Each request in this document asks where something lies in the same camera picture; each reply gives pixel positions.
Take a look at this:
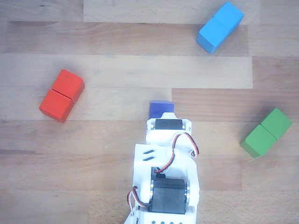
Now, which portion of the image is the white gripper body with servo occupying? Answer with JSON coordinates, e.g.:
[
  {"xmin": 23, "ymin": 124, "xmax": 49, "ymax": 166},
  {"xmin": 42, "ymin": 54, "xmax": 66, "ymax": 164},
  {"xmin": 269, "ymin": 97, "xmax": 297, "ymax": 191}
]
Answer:
[{"xmin": 145, "ymin": 117, "xmax": 192, "ymax": 147}]

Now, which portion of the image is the small purple cube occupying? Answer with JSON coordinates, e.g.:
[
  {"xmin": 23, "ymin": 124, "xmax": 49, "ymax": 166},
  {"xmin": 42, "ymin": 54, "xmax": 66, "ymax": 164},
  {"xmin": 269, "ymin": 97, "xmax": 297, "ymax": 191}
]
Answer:
[{"xmin": 149, "ymin": 100, "xmax": 175, "ymax": 119}]

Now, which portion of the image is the white robot arm with base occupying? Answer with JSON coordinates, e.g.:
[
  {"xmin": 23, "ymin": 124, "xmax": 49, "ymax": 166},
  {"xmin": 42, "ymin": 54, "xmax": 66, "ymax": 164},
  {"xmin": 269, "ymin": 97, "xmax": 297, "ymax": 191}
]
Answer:
[{"xmin": 123, "ymin": 142, "xmax": 201, "ymax": 224}]

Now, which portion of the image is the green long block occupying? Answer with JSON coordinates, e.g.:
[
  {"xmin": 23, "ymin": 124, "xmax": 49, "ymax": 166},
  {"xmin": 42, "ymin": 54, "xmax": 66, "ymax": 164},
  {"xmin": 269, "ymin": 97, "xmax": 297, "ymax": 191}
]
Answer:
[{"xmin": 239, "ymin": 107, "xmax": 293, "ymax": 159}]

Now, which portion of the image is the light blue long block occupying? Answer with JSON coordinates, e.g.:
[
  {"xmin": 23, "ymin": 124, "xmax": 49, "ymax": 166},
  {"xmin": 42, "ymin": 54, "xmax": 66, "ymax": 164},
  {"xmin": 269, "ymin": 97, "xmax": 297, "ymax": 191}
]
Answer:
[{"xmin": 195, "ymin": 0, "xmax": 245, "ymax": 55}]

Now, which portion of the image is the red long block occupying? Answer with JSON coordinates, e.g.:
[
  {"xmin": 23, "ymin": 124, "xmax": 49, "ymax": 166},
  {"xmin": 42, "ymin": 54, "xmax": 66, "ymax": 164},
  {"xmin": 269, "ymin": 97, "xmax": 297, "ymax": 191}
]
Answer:
[{"xmin": 38, "ymin": 69, "xmax": 85, "ymax": 124}]

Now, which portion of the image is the red white black gripper cable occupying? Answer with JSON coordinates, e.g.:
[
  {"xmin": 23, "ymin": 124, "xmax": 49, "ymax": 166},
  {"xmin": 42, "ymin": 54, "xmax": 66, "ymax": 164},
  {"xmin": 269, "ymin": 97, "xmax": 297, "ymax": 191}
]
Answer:
[{"xmin": 154, "ymin": 132, "xmax": 200, "ymax": 175}]

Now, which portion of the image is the red white black arm cable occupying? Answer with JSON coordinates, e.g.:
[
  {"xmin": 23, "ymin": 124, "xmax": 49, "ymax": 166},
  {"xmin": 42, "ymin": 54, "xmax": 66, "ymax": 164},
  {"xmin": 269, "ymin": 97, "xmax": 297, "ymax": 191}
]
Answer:
[{"xmin": 126, "ymin": 186, "xmax": 150, "ymax": 217}]

